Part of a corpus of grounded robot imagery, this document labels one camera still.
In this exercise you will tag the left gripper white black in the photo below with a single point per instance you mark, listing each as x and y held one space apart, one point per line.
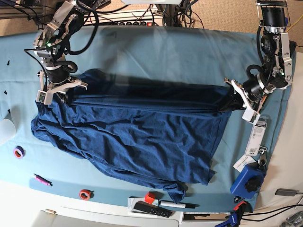
238 99

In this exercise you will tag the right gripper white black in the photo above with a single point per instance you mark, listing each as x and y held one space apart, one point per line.
64 89

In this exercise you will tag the dark blue t-shirt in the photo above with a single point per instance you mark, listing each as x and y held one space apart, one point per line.
154 134

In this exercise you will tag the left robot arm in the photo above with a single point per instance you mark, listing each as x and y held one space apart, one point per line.
275 52

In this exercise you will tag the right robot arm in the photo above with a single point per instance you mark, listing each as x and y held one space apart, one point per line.
53 44

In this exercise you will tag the white packaged item blister card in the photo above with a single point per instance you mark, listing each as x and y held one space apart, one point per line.
256 136

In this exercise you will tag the light blue table cloth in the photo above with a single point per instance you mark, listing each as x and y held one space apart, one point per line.
127 54

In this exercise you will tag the metal carabiner keys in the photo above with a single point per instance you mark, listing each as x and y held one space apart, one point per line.
263 157

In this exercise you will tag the white paper card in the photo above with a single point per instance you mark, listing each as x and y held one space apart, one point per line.
242 162

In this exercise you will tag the white paper roll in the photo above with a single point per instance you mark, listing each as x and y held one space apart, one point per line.
7 130

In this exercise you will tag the purple tape roll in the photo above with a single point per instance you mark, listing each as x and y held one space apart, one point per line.
19 152

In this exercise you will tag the blue box black knob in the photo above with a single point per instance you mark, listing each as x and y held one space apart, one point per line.
248 182

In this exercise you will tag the pink marker pen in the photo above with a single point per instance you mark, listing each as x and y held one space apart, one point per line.
42 180

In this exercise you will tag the red tape roll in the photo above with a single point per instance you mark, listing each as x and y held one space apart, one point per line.
86 195

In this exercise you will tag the grey adapter box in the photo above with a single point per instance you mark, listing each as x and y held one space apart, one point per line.
285 192

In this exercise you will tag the orange black lower clamp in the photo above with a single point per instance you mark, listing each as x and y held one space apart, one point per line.
240 205

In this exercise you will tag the blue black clamp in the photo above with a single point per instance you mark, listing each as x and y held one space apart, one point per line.
232 221

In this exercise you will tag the white book under remote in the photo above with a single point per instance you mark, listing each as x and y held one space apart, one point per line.
131 201

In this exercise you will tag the white black marker pen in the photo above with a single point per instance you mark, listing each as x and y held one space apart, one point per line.
178 205

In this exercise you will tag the red cube block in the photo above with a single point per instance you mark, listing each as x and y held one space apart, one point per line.
150 197

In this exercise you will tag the black remote control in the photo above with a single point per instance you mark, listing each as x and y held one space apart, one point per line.
151 209

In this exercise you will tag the white power strip red switch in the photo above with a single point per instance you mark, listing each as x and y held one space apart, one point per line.
128 23

